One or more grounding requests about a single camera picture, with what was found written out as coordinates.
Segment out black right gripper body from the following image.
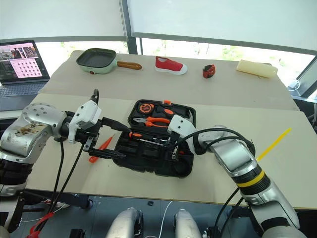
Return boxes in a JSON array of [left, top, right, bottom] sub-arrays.
[[167, 132, 181, 160]]

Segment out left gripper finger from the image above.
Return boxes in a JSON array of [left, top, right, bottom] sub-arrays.
[[89, 147, 126, 160], [101, 117, 131, 133]]

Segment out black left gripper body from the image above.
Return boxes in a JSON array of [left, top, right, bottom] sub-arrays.
[[74, 119, 105, 153]]

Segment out orange black screwdriver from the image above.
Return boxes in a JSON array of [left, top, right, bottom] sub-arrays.
[[128, 131, 169, 145]]

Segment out black plastic tool case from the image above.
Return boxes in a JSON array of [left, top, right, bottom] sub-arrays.
[[112, 99, 198, 178]]

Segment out orange utility knife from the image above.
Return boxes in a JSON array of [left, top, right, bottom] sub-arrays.
[[88, 133, 116, 164]]

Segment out orange black tape measure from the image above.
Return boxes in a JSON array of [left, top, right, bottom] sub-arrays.
[[138, 102, 156, 115]]

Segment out silver rounded robot leg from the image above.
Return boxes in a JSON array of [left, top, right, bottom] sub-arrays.
[[105, 207, 145, 238], [173, 208, 203, 238]]

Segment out red canvas shoe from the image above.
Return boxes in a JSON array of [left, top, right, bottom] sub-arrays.
[[155, 56, 188, 75]]

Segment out red black tape measure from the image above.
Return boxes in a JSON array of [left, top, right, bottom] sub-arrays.
[[202, 64, 216, 79]]

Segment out yellow plastic strip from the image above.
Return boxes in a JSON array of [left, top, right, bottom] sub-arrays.
[[256, 127, 293, 162]]

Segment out grey laptop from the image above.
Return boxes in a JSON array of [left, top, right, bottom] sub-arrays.
[[0, 39, 51, 112]]

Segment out cream plastic block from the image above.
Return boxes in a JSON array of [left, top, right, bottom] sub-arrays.
[[235, 59, 278, 79]]

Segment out white roller blind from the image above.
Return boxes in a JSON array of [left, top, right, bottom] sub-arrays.
[[0, 0, 129, 42], [125, 0, 317, 56]]

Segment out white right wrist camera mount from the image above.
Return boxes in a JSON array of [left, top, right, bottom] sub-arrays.
[[167, 114, 198, 152]]

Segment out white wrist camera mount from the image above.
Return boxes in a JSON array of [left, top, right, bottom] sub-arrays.
[[167, 114, 198, 152], [67, 100, 103, 145]]

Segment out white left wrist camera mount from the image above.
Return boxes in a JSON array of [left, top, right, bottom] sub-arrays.
[[67, 100, 103, 145]]

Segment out orange handled pliers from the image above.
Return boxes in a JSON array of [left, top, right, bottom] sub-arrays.
[[132, 116, 171, 128]]

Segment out black orange tool handle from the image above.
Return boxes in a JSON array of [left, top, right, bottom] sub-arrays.
[[158, 106, 175, 117]]

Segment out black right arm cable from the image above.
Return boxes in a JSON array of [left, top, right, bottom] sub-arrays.
[[213, 187, 241, 238], [176, 128, 257, 156], [224, 196, 246, 238]]

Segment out black table frame bar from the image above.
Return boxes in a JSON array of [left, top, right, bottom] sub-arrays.
[[21, 189, 93, 209]]

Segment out green pan with wooden handle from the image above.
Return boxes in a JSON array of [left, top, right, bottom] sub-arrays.
[[75, 47, 143, 75]]

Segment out thin white cable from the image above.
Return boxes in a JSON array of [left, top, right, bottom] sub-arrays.
[[159, 200, 173, 238]]

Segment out grey window frame post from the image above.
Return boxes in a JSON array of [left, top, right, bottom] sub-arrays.
[[119, 0, 144, 56]]

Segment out red strap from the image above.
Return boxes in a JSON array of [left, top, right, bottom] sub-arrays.
[[25, 211, 54, 238]]

